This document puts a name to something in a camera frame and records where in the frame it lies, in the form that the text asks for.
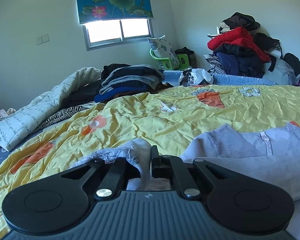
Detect light lavender long-sleeve top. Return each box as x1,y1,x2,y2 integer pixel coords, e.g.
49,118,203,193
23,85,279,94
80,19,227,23
70,123,300,202

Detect folded dark clothes stack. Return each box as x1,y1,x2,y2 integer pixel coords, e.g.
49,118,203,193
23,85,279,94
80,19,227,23
94,63,164,103

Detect dark navy clothes pile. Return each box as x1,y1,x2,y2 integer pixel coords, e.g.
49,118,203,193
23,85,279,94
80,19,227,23
213,43,270,78

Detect white printed quilt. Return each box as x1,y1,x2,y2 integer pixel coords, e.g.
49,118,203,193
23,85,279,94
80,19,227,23
0,67,101,151

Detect yellow carrot-print bed cover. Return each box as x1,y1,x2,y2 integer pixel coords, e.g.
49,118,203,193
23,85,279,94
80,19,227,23
0,85,300,239

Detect white plastic bag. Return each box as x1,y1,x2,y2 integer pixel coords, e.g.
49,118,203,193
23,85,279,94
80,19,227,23
178,68,213,87

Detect grey plastic-wrapped bundle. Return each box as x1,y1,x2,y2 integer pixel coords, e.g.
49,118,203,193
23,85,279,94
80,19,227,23
263,59,295,85

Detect light blue knitted blanket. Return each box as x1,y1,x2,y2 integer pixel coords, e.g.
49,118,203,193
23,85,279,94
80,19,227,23
163,70,277,86

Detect green plastic chair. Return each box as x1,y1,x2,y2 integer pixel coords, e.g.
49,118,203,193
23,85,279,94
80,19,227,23
149,49,190,70

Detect black backpack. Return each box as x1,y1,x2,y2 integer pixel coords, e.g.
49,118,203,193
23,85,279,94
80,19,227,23
283,53,300,85

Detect red puffer jacket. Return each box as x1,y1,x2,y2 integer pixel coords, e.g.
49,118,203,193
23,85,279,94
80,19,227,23
207,27,270,62

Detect floral white cushion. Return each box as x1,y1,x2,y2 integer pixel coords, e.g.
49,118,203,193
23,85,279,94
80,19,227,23
147,35,179,67

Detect black patterned garment on pile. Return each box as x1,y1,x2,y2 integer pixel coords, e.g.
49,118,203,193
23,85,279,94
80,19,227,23
223,12,261,31

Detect lotus print roller blind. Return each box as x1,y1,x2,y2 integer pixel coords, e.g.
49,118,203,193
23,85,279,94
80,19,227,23
76,0,153,24

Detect white wall switch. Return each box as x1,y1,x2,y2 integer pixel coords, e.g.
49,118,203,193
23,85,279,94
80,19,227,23
36,34,50,45

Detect window with metal frame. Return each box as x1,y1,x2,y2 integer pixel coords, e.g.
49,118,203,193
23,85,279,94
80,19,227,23
83,18,153,50

